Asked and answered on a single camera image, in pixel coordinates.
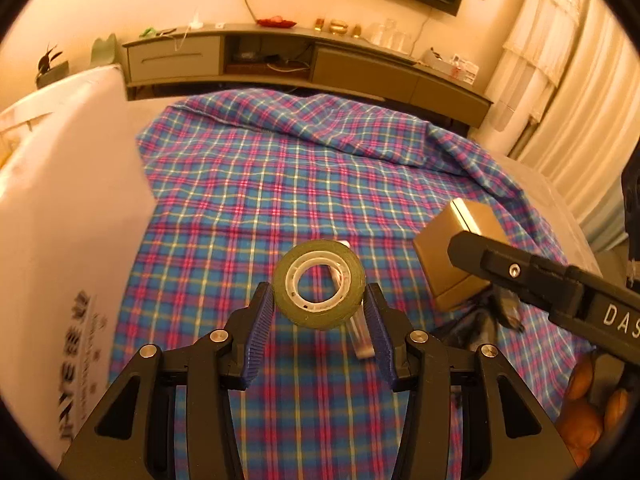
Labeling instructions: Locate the white cardboard box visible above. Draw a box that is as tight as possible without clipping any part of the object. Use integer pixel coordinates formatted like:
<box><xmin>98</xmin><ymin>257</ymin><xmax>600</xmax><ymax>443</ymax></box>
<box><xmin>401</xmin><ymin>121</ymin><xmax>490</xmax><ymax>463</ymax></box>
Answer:
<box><xmin>0</xmin><ymin>65</ymin><xmax>158</xmax><ymax>461</ymax></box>

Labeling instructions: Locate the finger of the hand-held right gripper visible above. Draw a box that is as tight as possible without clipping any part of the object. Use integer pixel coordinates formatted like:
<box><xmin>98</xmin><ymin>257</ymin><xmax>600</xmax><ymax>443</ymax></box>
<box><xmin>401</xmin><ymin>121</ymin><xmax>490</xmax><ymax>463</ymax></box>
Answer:
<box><xmin>446</xmin><ymin>231</ymin><xmax>583</xmax><ymax>311</ymax></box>

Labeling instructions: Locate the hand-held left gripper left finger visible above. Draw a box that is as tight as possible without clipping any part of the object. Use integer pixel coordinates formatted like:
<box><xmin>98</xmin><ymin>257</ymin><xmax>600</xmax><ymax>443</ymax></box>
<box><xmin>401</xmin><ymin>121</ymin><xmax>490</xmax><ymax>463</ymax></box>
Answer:
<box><xmin>57</xmin><ymin>282</ymin><xmax>276</xmax><ymax>480</ymax></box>

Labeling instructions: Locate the grey upholstered surface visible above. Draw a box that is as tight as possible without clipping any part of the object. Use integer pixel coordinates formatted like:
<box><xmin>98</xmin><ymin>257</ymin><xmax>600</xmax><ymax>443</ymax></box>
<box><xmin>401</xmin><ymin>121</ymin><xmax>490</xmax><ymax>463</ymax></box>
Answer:
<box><xmin>467</xmin><ymin>130</ymin><xmax>626</xmax><ymax>271</ymax></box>

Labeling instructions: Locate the pale green chair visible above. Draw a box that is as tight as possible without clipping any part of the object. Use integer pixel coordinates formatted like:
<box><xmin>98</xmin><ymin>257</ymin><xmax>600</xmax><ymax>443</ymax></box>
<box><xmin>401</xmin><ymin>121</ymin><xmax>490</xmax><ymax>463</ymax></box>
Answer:
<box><xmin>90</xmin><ymin>33</ymin><xmax>122</xmax><ymax>68</ymax></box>

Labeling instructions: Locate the gold metal box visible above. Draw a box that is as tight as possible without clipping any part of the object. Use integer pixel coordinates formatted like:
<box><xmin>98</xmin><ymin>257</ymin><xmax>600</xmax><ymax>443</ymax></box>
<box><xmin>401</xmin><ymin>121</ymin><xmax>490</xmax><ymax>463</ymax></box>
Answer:
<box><xmin>413</xmin><ymin>198</ymin><xmax>511</xmax><ymax>312</ymax></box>

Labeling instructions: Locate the green tape roll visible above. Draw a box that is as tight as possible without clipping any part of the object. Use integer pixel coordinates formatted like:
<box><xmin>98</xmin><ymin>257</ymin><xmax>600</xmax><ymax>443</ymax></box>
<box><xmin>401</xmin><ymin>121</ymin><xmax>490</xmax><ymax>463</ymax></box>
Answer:
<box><xmin>272</xmin><ymin>240</ymin><xmax>366</xmax><ymax>331</ymax></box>

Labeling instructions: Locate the potted plant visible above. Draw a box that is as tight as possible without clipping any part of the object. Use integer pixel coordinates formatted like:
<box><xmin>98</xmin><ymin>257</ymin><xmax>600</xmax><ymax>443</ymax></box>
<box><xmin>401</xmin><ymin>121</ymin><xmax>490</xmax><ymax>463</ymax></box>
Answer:
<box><xmin>36</xmin><ymin>45</ymin><xmax>70</xmax><ymax>88</ymax></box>

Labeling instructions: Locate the cream curtain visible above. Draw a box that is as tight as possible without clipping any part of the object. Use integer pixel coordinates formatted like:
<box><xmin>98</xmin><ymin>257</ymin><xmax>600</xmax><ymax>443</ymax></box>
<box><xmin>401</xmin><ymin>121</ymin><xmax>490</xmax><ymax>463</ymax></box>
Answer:
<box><xmin>492</xmin><ymin>0</ymin><xmax>640</xmax><ymax>256</ymax></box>

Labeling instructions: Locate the small clear tube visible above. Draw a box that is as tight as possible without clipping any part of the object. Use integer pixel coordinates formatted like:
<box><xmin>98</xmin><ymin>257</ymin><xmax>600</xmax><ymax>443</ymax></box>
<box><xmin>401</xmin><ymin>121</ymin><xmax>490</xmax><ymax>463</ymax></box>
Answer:
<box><xmin>327</xmin><ymin>240</ymin><xmax>376</xmax><ymax>359</ymax></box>

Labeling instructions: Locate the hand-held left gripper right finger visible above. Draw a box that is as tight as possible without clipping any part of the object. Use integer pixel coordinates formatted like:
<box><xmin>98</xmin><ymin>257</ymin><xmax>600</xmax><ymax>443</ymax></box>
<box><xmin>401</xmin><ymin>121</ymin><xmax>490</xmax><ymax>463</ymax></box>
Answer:
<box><xmin>364</xmin><ymin>282</ymin><xmax>583</xmax><ymax>480</ymax></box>

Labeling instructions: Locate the white desk organiser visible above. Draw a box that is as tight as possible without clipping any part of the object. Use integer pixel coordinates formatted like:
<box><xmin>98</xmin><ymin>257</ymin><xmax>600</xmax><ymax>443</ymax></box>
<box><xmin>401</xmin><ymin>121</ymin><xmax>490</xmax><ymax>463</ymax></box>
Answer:
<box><xmin>425</xmin><ymin>47</ymin><xmax>478</xmax><ymax>86</ymax></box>

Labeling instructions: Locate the person's right hand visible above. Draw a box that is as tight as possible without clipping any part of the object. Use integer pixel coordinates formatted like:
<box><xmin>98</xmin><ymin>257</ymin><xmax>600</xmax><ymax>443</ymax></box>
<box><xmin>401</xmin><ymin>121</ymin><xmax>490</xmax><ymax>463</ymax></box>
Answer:
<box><xmin>555</xmin><ymin>352</ymin><xmax>631</xmax><ymax>466</ymax></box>

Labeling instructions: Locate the long grey tv cabinet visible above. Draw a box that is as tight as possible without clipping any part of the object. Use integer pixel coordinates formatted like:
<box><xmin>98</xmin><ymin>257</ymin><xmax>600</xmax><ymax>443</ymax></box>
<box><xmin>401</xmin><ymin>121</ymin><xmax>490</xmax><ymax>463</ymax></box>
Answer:
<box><xmin>121</xmin><ymin>22</ymin><xmax>493</xmax><ymax>128</ymax></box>

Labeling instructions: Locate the blue plaid cloth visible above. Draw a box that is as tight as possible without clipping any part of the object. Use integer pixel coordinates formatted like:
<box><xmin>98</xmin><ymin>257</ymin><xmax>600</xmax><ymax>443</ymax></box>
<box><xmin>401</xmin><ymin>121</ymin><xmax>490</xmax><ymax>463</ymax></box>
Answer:
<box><xmin>107</xmin><ymin>89</ymin><xmax>596</xmax><ymax>480</ymax></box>

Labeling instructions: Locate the cluster of clear glasses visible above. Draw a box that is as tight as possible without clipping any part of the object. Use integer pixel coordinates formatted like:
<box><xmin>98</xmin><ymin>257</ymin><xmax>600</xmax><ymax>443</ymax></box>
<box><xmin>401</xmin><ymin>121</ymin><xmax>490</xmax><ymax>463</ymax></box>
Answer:
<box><xmin>370</xmin><ymin>19</ymin><xmax>416</xmax><ymax>53</ymax></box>

